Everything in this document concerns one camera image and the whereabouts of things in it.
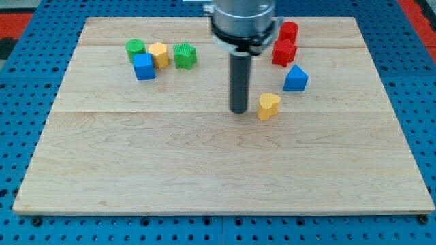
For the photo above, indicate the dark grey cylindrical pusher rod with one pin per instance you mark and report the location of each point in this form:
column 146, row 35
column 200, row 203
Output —
column 240, row 68

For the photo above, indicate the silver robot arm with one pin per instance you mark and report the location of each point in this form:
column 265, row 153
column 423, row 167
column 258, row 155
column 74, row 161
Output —
column 243, row 28

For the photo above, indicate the blue triangle block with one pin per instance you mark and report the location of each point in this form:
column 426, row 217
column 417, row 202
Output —
column 296, row 79

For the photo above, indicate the yellow hexagon block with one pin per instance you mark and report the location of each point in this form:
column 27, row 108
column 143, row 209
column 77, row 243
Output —
column 159, row 53

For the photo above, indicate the light wooden board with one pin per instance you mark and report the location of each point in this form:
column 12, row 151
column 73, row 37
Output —
column 114, row 145

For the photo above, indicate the red star block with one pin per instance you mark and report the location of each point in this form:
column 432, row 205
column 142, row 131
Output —
column 284, row 52

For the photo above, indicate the red cylinder block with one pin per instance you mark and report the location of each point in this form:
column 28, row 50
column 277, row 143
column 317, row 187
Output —
column 288, row 31

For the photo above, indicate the blue cube block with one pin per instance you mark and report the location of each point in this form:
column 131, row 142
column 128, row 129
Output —
column 143, row 66

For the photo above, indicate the green star block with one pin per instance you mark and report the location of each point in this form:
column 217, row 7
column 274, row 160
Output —
column 184, row 55

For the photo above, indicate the green cylinder block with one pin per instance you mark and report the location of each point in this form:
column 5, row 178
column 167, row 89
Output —
column 134, row 47

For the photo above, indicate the yellow heart block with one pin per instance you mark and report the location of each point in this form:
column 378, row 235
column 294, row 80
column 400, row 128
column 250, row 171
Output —
column 268, row 105

